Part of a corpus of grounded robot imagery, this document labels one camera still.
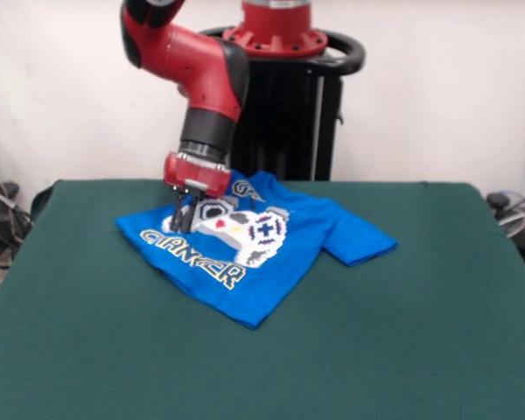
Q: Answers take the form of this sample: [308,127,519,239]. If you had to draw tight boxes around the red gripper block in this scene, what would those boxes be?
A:
[163,151,232,233]

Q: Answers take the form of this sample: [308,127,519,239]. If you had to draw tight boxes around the blue printed t-shirt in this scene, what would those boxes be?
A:
[115,170,399,330]

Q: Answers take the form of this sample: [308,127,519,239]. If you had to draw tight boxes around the dark green table cloth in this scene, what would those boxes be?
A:
[0,178,525,420]

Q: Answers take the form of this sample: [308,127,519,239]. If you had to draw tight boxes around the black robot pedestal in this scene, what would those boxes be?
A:
[199,25,367,181]

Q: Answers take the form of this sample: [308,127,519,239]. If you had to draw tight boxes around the black cable tangle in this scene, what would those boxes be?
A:
[0,139,34,268]

